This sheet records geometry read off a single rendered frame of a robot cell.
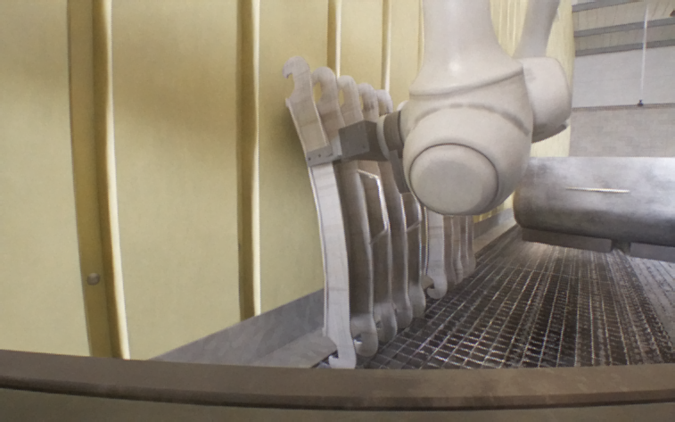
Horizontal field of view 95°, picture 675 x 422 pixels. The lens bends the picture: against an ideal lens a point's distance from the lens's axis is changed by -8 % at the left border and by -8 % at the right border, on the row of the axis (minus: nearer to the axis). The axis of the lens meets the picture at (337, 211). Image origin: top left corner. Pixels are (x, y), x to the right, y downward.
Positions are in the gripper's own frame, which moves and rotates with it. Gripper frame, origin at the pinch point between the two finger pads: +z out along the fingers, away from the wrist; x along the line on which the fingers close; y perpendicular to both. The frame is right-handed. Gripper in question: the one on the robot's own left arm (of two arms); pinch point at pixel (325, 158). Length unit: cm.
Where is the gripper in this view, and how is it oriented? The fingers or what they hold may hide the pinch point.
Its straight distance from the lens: 62.2
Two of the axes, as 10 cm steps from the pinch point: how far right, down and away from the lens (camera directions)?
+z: -7.8, 1.4, 6.1
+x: -6.0, 0.9, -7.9
